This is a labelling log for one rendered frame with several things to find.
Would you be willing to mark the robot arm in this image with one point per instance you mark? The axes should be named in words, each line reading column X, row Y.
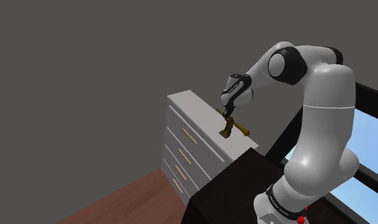
column 325, row 124

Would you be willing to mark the black framed window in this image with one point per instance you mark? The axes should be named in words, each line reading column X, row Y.
column 372, row 145

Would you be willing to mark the white chest of drawers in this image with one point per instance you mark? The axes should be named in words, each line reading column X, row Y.
column 201, row 118

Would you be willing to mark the brown figure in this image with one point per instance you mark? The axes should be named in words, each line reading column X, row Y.
column 226, row 129

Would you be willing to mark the golden long stick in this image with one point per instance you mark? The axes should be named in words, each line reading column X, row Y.
column 240, row 127

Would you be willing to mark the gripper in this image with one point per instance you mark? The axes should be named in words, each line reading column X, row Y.
column 228, row 112

